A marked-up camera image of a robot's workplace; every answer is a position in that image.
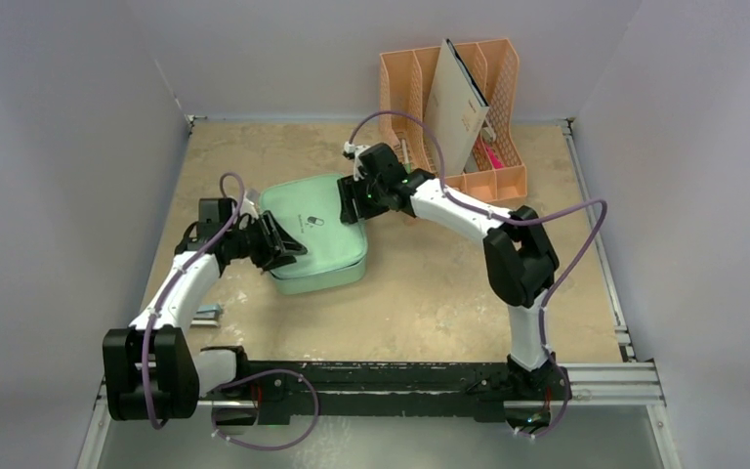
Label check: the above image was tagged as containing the pink item in organizer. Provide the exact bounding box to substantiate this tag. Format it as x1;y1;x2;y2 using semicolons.
483;143;505;170

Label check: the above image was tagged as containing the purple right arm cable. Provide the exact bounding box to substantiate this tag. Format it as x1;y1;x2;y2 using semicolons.
348;110;609;442

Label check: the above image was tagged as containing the blue white stapler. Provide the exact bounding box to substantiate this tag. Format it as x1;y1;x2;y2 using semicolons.
191;304;223;328

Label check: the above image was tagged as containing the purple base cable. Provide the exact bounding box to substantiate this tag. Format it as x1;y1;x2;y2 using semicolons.
209;368;322;452

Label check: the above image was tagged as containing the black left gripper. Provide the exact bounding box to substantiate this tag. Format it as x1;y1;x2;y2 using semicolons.
225;212;305;271

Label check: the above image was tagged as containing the peach desk file organizer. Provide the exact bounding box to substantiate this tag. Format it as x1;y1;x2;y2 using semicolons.
379;38;527;203

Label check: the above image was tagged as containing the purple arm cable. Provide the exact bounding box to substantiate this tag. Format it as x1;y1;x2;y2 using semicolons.
143;172;247;430
348;110;609;442

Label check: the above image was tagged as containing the green medicine case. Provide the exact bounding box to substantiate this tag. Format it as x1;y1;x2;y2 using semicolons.
259;173;368;295

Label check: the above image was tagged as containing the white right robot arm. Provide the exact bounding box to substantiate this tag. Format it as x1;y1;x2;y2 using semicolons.
338;142;569;398

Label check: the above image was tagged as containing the beige folder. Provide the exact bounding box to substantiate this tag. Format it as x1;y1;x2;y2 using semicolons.
424;39;489;177

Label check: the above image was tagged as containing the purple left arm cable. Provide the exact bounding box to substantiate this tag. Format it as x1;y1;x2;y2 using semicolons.
143;172;247;430

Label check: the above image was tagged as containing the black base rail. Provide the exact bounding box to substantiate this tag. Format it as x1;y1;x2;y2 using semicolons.
209;359;571;432

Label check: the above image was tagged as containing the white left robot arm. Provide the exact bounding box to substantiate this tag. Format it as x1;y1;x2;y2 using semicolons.
103;197;308;428

